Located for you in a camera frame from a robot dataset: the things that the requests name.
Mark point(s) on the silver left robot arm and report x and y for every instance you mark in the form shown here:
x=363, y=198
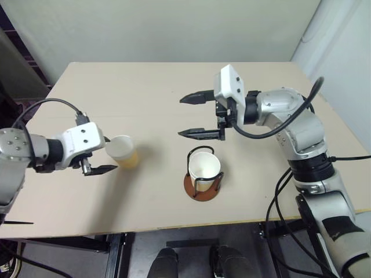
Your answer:
x=17, y=150

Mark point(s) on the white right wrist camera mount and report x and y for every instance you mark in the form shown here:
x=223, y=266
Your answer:
x=229, y=84

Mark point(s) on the black metal table frame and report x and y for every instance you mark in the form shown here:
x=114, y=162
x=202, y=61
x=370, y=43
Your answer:
x=116, y=252

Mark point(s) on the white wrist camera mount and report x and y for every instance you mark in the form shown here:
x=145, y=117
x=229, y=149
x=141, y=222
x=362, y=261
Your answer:
x=229, y=84
x=82, y=139

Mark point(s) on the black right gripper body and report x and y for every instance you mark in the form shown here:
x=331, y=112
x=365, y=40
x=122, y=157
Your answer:
x=223, y=111

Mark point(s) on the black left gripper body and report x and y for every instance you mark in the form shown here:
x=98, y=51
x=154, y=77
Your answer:
x=85, y=162

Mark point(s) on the thin black pointed stick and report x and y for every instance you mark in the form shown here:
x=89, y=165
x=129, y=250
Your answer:
x=17, y=223

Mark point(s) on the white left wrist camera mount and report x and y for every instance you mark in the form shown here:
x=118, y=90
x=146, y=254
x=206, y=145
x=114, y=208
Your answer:
x=82, y=139

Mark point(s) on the dark rounded shape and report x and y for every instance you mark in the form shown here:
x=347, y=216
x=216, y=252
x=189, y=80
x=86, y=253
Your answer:
x=163, y=263
x=232, y=260

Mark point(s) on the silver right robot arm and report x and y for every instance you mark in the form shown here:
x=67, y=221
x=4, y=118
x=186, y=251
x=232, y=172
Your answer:
x=301, y=127

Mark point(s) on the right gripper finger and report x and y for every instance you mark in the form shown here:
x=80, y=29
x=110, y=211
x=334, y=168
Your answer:
x=198, y=97
x=203, y=133

